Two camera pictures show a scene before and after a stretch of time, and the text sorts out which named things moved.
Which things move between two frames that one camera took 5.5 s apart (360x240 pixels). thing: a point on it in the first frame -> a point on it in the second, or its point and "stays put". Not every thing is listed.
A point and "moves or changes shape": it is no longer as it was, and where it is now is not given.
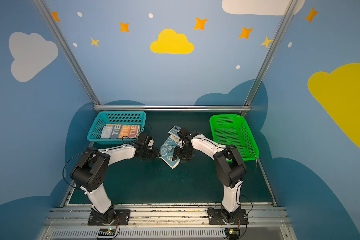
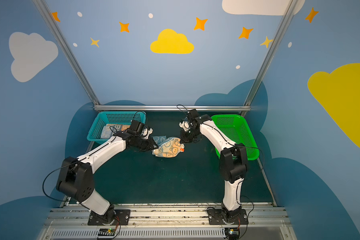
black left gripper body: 151,152 -> 150,144
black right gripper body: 180,152 -> 187,135
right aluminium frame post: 270,53 stays put
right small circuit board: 232,233 stays put
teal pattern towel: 168,148 moves or changes shape
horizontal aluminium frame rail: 172,108 stays put
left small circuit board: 106,232 stays put
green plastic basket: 231,129 stays put
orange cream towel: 120,131 stays put
